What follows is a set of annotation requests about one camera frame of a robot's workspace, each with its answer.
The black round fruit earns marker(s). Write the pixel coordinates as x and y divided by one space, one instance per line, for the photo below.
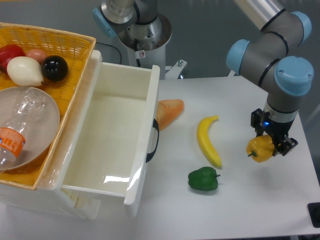
54 68

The pink peach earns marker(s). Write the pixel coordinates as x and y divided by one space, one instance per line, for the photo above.
37 54

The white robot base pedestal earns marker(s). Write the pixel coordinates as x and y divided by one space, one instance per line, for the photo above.
146 44

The red apple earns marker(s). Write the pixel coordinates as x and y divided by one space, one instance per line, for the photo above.
7 53

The clear plastic bottle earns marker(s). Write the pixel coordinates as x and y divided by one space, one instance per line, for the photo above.
28 107

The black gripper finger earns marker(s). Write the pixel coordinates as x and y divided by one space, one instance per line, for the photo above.
284 146
256 118

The green bell pepper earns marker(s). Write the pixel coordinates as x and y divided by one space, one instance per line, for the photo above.
203 179

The white pear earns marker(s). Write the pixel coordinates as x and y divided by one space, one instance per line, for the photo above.
25 71

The yellow bell pepper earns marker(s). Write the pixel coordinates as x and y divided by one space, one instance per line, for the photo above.
260 148

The open white upper drawer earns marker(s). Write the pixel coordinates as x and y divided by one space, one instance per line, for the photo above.
119 136

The yellow wicker basket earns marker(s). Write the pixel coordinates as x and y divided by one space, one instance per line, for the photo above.
76 49

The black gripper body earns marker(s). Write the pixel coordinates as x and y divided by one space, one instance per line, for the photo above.
276 130

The black object at table edge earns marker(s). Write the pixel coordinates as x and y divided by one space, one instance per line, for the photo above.
314 213

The yellow banana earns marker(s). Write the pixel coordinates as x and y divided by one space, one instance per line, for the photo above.
204 142

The white table bracket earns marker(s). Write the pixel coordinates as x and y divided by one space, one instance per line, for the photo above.
175 71

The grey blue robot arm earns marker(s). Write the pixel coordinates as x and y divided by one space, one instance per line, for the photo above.
266 63

